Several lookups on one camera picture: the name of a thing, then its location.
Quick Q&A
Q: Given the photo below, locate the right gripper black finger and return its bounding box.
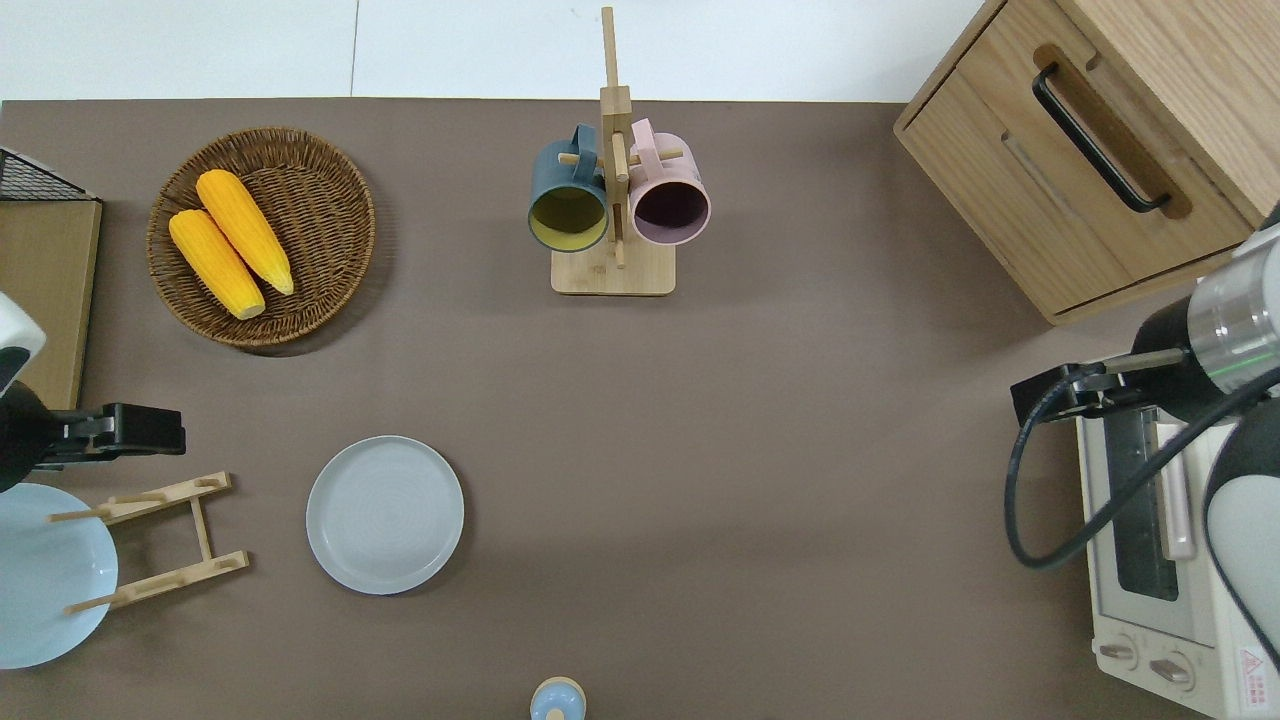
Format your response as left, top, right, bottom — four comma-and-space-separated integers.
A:
1009, 363, 1080, 428

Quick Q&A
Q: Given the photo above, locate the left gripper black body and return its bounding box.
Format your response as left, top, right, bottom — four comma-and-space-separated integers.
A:
40, 410, 119, 470

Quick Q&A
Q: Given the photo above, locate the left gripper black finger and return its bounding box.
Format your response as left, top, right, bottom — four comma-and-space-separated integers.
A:
104, 403, 187, 458

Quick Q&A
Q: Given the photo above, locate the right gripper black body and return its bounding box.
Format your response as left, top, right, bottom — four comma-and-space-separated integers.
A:
1060, 358, 1153, 417

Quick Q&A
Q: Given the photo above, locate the gray plate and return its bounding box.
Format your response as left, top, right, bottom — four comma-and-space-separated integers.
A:
306, 435, 466, 596

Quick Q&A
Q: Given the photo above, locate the wooden plate rack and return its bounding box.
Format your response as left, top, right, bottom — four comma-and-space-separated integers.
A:
50, 472, 250, 615

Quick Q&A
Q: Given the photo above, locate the light blue plate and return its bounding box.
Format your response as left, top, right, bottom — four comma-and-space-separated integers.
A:
0, 483, 119, 670

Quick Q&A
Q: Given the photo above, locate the yellow corn cob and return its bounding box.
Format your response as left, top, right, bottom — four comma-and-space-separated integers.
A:
168, 209, 267, 321
196, 169, 295, 296

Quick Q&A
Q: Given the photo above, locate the cream toaster oven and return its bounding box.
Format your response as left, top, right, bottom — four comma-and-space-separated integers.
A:
1075, 405, 1280, 720

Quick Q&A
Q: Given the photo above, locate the wooden cabinet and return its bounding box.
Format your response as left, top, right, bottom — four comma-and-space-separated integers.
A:
893, 0, 1280, 326

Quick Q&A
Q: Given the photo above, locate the round brown wicker basket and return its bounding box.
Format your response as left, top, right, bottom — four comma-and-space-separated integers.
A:
147, 127, 377, 349

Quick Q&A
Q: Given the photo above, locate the pink mug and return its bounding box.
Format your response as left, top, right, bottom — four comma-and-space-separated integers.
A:
628, 118, 712, 247

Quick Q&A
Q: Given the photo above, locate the wooden mug tree stand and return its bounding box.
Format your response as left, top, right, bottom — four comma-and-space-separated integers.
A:
551, 7, 677, 297

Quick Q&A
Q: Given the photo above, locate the dark teal mug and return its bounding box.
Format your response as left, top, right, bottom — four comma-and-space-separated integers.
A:
528, 124, 610, 253

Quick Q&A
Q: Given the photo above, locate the blue call bell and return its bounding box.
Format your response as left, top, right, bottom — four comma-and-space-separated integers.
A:
530, 677, 587, 720

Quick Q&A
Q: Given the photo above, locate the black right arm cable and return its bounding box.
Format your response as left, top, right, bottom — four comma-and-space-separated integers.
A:
1004, 366, 1280, 572

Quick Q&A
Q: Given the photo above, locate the wire grid box wooden shelf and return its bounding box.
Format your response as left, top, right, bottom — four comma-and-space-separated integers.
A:
0, 147, 103, 411

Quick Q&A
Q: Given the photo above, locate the black cabinet handle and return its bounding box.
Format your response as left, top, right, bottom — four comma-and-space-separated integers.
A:
1032, 63, 1172, 214

